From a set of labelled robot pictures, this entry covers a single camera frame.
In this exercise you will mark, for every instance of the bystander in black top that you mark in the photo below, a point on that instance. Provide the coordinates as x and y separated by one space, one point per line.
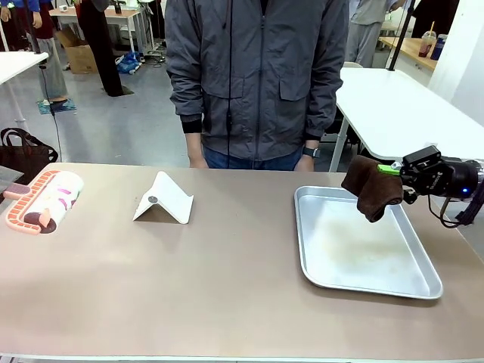
435 15

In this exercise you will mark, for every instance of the black handbag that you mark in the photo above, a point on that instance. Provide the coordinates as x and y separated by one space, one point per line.
22 159

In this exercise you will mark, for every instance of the cardboard box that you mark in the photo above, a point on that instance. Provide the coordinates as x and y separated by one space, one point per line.
81 56

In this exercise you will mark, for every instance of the brown cloth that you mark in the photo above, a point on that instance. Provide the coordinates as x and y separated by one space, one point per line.
374 196

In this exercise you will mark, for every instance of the blue drink can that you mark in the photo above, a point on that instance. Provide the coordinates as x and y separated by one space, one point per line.
438 47

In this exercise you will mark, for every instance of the red drink cup with straw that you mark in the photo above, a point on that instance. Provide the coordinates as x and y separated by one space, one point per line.
426 43

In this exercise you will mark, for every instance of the metal tray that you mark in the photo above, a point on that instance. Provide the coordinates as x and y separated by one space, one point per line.
359 246

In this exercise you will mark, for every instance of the blue plastic bag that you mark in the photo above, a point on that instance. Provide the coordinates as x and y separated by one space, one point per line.
128 63

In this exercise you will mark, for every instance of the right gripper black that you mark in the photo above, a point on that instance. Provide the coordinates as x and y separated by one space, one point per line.
442 181

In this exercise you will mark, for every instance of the white background desk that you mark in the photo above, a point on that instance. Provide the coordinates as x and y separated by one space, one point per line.
121 17

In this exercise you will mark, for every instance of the person's left forearm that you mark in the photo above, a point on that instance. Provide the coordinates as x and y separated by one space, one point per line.
323 113

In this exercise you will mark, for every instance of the person's left hand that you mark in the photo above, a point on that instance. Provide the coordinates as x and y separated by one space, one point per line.
308 164

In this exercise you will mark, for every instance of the bystander in grey trousers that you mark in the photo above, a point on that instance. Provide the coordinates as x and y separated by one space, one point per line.
53 68

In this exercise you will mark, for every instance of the white side table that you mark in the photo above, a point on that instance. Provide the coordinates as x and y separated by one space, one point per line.
397 109

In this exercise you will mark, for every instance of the black stand pole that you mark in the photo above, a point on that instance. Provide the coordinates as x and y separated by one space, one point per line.
399 34

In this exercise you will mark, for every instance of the black wristwatch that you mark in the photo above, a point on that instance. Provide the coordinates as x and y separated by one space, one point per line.
312 152

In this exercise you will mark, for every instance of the black tripod pole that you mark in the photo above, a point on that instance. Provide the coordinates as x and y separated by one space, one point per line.
33 26

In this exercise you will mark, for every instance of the person's right forearm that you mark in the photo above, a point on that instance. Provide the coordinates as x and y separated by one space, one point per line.
187 109

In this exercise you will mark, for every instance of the bystander in black trousers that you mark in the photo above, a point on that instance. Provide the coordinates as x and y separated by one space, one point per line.
104 49

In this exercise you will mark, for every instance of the blue jeans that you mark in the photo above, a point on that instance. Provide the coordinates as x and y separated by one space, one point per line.
242 162

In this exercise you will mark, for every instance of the bystander in grey clothes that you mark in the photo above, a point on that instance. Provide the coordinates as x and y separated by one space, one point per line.
365 34

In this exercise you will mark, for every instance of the person's right hand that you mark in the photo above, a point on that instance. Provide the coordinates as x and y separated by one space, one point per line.
198 162

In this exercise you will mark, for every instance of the white folded stand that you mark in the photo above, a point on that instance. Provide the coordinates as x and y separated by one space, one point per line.
170 196

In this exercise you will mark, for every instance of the wooden background table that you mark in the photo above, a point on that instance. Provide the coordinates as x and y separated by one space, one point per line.
412 51

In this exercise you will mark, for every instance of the person in grey jacket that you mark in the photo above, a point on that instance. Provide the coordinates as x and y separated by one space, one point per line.
280 56

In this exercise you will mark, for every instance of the white table with rounded edge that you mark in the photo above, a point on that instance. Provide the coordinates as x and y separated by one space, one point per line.
15 64

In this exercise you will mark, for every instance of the grey flat panel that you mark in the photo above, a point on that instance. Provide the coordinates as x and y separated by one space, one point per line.
9 177

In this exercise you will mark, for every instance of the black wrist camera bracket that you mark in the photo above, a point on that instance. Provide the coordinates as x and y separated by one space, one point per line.
421 157

